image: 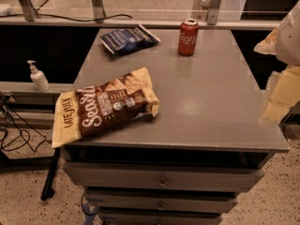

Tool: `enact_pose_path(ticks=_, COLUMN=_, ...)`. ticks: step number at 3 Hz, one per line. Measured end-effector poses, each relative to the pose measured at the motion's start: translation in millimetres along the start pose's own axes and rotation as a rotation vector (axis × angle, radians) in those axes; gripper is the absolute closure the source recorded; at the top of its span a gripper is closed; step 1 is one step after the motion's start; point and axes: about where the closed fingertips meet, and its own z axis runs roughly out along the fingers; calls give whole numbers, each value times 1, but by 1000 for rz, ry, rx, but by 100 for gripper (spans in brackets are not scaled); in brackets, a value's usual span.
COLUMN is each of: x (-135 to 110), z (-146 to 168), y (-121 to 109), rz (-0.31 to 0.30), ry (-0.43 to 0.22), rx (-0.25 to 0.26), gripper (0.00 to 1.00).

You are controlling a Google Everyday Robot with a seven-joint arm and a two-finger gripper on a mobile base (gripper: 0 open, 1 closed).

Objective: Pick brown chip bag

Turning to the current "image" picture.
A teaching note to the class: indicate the bottom grey drawer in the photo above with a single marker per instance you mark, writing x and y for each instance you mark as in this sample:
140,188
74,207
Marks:
156,218

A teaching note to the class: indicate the metal window frame rail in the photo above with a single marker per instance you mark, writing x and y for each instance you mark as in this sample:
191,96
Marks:
215,14

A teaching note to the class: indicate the white pump soap bottle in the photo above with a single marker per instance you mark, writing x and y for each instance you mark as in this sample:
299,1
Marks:
38,77

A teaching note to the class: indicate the red Coca-Cola can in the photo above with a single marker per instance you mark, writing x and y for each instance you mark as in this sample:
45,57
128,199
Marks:
188,37

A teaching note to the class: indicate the grey drawer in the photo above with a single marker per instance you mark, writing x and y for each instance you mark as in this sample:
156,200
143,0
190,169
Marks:
161,201
156,218
162,177

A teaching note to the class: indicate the blue chip bag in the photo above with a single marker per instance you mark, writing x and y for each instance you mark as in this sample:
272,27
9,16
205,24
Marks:
129,40

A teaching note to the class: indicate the top grey drawer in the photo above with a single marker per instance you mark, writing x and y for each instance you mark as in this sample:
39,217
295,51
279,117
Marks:
162,177

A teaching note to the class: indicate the brown Late July chip bag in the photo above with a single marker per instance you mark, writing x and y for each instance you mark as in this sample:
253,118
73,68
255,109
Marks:
90,110

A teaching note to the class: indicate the middle grey drawer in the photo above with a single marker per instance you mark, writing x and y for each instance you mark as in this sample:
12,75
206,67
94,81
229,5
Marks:
161,201

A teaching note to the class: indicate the grey drawer cabinet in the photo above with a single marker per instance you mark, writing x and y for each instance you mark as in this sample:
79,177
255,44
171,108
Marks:
209,115

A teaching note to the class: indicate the black table leg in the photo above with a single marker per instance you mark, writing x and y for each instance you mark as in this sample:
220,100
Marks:
48,190

